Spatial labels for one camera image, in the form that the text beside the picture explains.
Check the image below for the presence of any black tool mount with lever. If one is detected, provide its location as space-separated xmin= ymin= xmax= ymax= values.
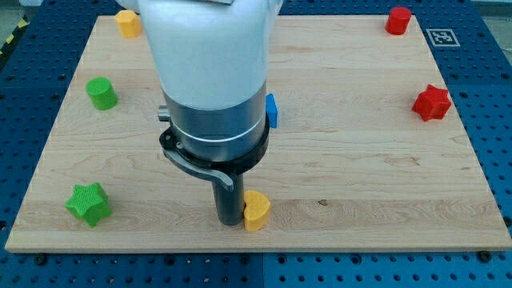
xmin=159 ymin=114 xmax=270 ymax=192

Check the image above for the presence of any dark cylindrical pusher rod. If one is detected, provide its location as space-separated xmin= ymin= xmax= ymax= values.
xmin=212 ymin=174 xmax=245 ymax=226

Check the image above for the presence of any yellow heart-shaped block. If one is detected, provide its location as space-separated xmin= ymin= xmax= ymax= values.
xmin=243 ymin=190 xmax=271 ymax=232

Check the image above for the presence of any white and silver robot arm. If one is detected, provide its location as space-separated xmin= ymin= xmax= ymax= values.
xmin=122 ymin=0 xmax=282 ymax=226

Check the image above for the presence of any blue block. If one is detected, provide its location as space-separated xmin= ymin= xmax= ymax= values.
xmin=266 ymin=94 xmax=278 ymax=128

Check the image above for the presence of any green star block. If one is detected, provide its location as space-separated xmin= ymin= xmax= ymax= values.
xmin=64 ymin=182 xmax=112 ymax=228

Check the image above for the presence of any green cylinder block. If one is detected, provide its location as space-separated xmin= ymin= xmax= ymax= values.
xmin=86 ymin=77 xmax=118 ymax=110

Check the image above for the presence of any wooden board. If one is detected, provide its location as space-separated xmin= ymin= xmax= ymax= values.
xmin=6 ymin=16 xmax=511 ymax=254

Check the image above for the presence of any yellow hexagon block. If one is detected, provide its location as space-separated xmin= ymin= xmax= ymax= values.
xmin=114 ymin=10 xmax=142 ymax=38

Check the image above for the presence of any red star block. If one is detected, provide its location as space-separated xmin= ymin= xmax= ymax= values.
xmin=411 ymin=84 xmax=451 ymax=122

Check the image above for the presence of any red cylinder block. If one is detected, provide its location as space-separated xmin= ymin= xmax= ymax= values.
xmin=385 ymin=6 xmax=412 ymax=35

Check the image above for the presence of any fiducial marker tag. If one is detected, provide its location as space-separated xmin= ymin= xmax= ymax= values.
xmin=426 ymin=28 xmax=460 ymax=47

